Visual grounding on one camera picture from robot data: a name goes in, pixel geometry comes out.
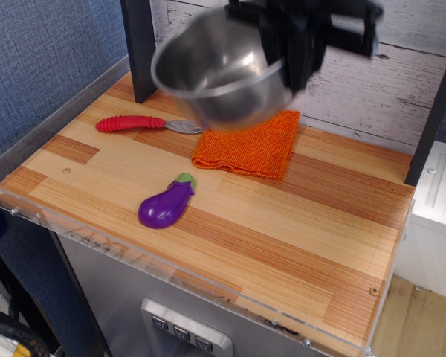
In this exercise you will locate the dark right vertical post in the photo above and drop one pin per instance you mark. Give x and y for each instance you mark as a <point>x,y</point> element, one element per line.
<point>428,135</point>

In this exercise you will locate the white toy sink unit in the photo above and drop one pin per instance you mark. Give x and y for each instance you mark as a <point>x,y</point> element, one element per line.
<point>421,258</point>

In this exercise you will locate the dark left vertical post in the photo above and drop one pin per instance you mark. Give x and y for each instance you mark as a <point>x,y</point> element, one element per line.
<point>140,41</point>

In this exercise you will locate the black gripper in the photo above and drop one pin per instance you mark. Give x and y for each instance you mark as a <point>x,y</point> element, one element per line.
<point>301,30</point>

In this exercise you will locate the silver metal bowl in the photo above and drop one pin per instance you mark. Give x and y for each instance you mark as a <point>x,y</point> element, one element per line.
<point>215,70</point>

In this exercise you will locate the stainless toy fridge cabinet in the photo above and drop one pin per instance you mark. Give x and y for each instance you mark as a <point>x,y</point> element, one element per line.
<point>114,290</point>

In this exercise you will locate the purple toy eggplant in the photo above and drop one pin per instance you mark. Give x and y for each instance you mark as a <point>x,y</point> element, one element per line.
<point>164,209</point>

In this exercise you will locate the red handled metal fork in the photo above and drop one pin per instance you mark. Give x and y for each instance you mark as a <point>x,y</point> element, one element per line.
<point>124,122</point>

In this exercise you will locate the dark vertical post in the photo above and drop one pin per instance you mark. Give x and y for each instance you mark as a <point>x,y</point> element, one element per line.
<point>140,41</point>
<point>428,135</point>

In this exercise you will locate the orange folded cloth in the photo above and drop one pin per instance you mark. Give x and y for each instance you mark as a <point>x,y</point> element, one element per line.
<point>262,151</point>

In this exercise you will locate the clear acrylic edge guard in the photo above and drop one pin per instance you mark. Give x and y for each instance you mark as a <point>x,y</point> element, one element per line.
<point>310,262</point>

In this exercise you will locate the silver dispenser button panel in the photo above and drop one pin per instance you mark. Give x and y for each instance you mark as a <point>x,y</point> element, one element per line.
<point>173,334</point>

